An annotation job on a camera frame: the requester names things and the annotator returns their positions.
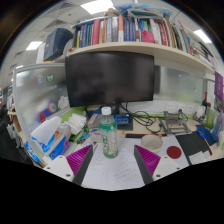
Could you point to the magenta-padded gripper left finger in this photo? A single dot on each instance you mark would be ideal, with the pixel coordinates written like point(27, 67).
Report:
point(75, 161)

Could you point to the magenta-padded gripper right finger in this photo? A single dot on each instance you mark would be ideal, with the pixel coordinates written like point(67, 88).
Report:
point(149, 160)

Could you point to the white round cup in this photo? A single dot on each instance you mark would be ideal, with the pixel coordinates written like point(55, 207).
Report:
point(151, 142)

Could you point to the flat round red coaster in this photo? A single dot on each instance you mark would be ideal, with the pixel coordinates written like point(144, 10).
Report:
point(174, 152)

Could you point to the blue tissue box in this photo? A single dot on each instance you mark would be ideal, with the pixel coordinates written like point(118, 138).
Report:
point(53, 140)

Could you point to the white paper sheet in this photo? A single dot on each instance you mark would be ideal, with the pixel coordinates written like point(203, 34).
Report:
point(111, 166)

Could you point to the stack of white napkins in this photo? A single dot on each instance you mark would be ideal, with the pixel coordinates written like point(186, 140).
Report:
point(76, 121)

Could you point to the clear green-label drink bottle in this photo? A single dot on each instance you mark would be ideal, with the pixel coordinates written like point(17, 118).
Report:
point(109, 134)

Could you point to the grey metal laptop stand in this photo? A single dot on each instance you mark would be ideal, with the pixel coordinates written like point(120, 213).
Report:
point(174, 122)

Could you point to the black mouse pad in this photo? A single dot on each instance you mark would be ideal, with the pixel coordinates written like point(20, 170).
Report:
point(194, 144)

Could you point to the small blue box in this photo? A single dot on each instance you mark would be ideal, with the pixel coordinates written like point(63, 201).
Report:
point(122, 119)

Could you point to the frosted desk partition panel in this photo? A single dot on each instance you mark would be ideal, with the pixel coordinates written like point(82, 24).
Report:
point(40, 95)

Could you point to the black computer monitor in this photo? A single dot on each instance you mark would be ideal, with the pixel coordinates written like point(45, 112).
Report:
point(109, 79)

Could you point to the dark blue storage box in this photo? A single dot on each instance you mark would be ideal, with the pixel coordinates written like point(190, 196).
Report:
point(57, 42)

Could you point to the wooden shelf with books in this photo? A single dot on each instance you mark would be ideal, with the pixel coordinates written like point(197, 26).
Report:
point(140, 36)

